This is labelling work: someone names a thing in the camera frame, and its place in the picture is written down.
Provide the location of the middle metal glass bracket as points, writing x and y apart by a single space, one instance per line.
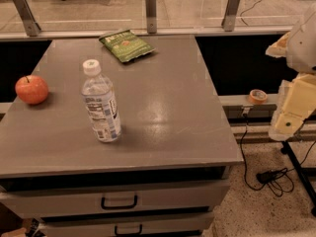
151 18

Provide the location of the clear plastic water bottle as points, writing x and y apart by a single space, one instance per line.
100 102

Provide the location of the left metal glass bracket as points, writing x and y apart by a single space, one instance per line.
32 28

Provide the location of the black lower drawer handle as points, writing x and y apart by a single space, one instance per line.
128 231

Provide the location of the orange tape roll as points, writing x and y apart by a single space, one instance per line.
257 97

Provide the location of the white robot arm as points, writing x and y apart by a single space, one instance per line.
301 44

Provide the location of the red apple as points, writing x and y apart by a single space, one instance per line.
31 89

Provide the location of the black upper drawer handle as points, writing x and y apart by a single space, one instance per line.
117 203

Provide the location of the black drawer handle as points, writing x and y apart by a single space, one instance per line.
128 231
117 203

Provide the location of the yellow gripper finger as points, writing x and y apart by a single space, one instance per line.
296 101
278 48

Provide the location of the metal glass bracket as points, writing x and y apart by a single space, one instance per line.
151 18
229 19
32 28

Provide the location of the black stand leg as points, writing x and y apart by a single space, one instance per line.
286 149

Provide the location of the green chip bag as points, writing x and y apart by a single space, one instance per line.
125 45

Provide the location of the grey drawer cabinet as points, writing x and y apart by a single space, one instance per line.
118 150

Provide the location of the right metal glass bracket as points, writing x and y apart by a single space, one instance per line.
229 19

